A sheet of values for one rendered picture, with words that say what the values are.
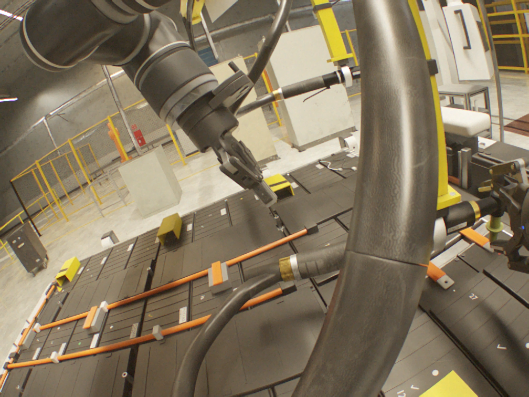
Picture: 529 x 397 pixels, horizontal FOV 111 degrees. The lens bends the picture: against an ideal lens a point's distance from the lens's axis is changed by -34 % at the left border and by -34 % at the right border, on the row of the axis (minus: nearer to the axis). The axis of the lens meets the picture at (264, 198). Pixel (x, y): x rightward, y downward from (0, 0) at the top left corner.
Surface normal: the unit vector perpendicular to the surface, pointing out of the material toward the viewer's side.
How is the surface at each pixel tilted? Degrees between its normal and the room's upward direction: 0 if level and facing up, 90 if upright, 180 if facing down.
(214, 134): 76
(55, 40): 128
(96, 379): 0
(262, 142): 90
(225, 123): 69
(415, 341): 0
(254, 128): 90
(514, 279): 0
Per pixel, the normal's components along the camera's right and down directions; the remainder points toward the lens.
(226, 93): -0.11, 0.28
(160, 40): 0.41, -0.15
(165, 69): 0.08, 0.13
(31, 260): 0.62, 0.12
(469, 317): -0.33, -0.86
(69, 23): 0.10, 0.86
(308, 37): 0.21, 0.35
